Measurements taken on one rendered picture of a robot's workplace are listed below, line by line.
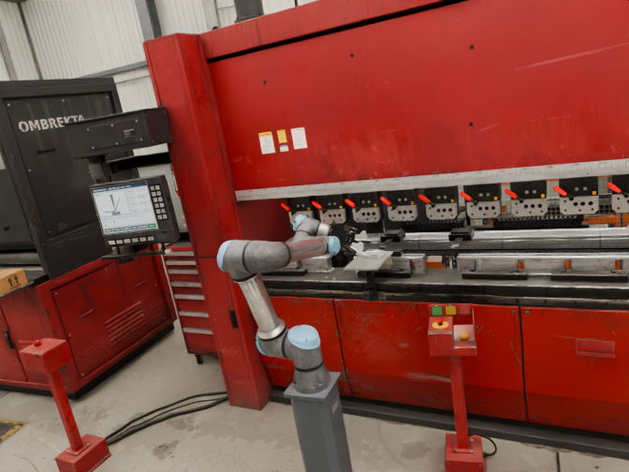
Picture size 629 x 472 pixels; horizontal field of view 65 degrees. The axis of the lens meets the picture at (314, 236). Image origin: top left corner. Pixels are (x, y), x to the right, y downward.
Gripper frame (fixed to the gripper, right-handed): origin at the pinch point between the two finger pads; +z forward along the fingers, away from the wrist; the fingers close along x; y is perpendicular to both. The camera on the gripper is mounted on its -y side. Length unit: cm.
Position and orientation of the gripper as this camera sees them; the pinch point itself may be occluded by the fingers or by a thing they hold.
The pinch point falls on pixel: (370, 250)
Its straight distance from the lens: 216.8
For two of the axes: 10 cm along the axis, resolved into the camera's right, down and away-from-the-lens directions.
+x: 1.9, -4.3, 8.9
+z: 9.5, 3.1, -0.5
